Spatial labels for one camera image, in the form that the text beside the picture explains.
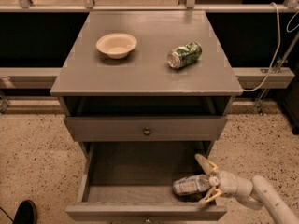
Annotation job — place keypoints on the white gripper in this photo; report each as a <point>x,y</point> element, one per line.
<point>228,183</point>

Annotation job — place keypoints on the clear plastic water bottle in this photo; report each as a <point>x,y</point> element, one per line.
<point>194,184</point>

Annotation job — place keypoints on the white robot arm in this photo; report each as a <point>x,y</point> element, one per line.
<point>253,193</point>

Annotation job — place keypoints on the round brass drawer knob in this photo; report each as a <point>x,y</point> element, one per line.
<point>147,131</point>

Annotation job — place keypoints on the open grey middle drawer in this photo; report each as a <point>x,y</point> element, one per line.
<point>132,181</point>

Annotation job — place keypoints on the grey wooden drawer cabinet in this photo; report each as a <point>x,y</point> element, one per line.
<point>142,84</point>

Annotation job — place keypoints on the closed grey top drawer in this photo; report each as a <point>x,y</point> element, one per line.
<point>99,129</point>

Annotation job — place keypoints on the crushed green soda can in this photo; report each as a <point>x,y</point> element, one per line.
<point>185,55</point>

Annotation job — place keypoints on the white paper bowl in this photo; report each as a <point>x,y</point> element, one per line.
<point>117,45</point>

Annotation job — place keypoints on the black shoe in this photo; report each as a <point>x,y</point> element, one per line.
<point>26,213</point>

